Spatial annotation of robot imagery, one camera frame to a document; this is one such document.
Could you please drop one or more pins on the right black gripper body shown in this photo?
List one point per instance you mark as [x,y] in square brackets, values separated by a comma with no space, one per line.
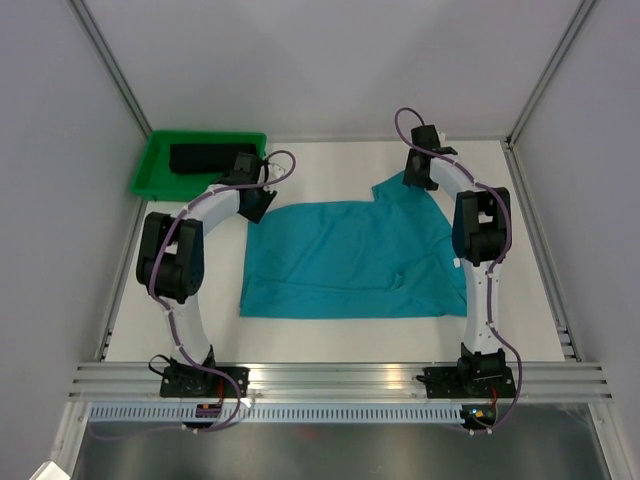
[416,177]

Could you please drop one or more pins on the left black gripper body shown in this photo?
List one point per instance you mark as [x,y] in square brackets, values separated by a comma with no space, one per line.
[261,204]

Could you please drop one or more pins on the teal t shirt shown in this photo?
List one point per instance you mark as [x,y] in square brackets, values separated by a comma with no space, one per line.
[390,257]

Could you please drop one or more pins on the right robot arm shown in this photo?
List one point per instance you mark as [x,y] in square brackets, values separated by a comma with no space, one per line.
[481,236]

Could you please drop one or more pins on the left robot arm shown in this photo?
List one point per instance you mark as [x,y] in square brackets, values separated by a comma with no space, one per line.
[171,257]

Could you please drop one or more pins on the rolled black t shirt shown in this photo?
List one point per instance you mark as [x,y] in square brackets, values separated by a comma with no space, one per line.
[192,158]

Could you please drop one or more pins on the green plastic tray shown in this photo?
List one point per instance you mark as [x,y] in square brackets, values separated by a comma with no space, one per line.
[153,180]

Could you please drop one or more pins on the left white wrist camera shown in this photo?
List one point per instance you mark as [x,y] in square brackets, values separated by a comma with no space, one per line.
[271,175]

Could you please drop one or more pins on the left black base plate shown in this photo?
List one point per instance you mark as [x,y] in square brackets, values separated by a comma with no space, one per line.
[183,381]

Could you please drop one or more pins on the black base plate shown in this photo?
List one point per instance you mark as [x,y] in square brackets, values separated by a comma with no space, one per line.
[450,382]
[183,381]

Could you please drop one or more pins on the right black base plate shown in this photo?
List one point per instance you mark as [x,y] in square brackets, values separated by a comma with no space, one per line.
[450,382]

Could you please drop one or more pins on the right aluminium frame post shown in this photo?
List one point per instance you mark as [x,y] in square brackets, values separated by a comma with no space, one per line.
[561,51]

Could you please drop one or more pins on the aluminium frame post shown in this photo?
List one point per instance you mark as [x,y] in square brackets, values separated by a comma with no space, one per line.
[561,51]
[101,47]

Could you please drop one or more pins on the aluminium front rail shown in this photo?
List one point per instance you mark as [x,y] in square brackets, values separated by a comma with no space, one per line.
[543,382]

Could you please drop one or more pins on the left aluminium frame post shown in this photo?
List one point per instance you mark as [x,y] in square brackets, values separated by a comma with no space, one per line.
[101,47]

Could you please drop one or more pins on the white slotted cable duct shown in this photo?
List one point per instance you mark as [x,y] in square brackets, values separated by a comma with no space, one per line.
[292,413]

